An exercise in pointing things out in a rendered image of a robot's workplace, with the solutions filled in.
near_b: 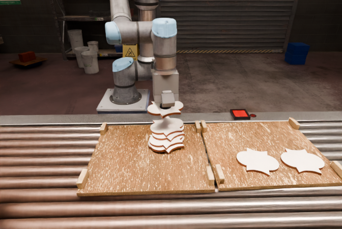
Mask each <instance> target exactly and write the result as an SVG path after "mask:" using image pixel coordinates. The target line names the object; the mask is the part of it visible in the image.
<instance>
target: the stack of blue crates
mask: <svg viewBox="0 0 342 229"><path fill-rule="evenodd" d="M309 48H310V46H309V45H307V44H304V43H288V47H287V52H286V53H285V58H284V60H285V61H286V62H287V63H289V64H290V65H305V61H306V57H307V54H308V51H309Z"/></svg>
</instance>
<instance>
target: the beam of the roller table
mask: <svg viewBox="0 0 342 229"><path fill-rule="evenodd" d="M248 113H249V115H250V114H255V115H256V117H255V118H253V117H250V120H234V119H233V117H232V115H231V113H230V112H222V113H181V114H174V115H171V116H168V117H169V118H170V119H171V118H177V119H180V120H182V121H183V124H195V121H199V123H200V124H201V120H205V123H206V124H207V123H242V122H276V121H289V118H293V119H295V120H296V121H297V122H298V123H306V122H342V111H303V112H248ZM161 119H163V118H162V117H161V116H153V115H150V114H149V113H140V114H59V115H17V116H0V126H2V127H7V126H81V125H102V124H103V122H106V123H107V125H152V124H154V123H153V120H161Z"/></svg>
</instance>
